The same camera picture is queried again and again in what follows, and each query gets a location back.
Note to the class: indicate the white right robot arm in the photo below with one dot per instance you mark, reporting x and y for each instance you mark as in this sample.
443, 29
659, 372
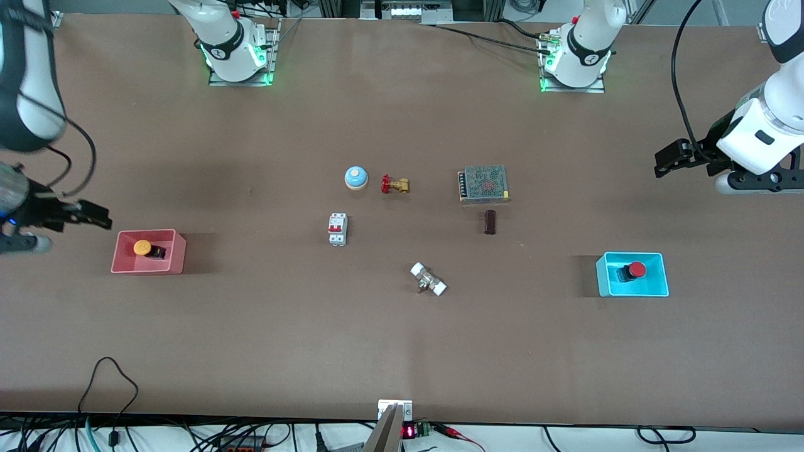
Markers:
220, 31

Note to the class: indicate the aluminium corner bracket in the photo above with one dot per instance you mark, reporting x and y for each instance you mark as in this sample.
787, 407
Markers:
765, 32

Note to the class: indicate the blue round bell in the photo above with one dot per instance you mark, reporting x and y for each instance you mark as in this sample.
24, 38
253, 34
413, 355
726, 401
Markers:
356, 177

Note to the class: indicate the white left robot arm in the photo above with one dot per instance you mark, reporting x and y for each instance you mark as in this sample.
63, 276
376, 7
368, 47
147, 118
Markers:
760, 132

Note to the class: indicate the white circuit breaker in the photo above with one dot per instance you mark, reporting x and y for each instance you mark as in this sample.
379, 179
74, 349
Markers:
337, 229

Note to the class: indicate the red clip lead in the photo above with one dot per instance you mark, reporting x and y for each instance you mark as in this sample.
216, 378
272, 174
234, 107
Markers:
453, 432

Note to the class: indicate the metal mesh power supply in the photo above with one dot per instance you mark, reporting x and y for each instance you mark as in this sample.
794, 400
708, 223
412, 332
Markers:
483, 183

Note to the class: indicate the cyan plastic box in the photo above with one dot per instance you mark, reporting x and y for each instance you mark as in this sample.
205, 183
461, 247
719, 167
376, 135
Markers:
656, 285

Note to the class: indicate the dark brown small block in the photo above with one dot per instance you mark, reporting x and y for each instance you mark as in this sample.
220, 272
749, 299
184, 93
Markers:
490, 222

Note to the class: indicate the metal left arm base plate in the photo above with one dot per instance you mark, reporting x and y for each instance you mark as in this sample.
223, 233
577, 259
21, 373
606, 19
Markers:
597, 88

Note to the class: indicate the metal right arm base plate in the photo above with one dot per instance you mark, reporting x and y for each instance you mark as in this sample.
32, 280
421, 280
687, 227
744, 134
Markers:
272, 56

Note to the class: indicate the grey aluminium camera post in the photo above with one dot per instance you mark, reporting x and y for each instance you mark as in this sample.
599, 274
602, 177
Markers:
386, 436

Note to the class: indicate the red plastic box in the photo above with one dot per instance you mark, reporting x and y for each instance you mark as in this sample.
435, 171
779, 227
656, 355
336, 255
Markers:
176, 257

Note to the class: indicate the yellow push button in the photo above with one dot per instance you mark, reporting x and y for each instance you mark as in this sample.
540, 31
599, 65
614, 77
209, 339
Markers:
142, 247

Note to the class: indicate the grey electronics box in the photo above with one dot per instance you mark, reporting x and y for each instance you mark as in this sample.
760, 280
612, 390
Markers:
405, 11

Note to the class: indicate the black orange power strip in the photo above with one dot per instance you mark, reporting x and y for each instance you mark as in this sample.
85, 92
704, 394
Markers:
242, 446

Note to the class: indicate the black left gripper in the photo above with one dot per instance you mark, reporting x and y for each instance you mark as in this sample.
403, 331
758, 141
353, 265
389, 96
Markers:
703, 152

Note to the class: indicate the white mounting bracket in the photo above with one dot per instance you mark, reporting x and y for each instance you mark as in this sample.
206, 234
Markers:
406, 411

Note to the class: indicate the red digit display module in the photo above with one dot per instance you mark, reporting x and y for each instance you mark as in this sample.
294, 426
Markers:
409, 431

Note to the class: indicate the white capped metal fitting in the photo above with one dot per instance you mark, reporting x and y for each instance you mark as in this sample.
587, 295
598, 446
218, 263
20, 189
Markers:
428, 279

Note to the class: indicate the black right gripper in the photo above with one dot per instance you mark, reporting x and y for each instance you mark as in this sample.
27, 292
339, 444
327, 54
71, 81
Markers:
43, 208

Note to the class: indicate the red push button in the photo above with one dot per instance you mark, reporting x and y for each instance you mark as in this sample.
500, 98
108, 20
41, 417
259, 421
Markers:
637, 269

